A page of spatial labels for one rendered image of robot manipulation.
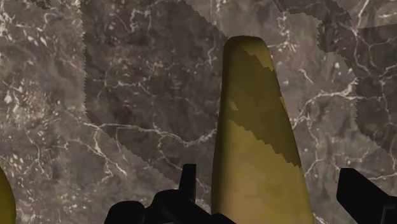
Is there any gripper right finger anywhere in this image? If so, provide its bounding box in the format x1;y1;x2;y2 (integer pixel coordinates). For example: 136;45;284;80
336;167;397;224

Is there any yellow rounded object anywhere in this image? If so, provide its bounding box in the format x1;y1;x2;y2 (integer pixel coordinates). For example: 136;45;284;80
0;167;17;224

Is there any yellow banana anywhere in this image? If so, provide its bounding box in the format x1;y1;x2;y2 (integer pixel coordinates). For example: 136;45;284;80
211;35;316;224

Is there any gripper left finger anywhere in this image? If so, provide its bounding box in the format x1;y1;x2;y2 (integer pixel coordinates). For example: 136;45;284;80
104;163;237;224

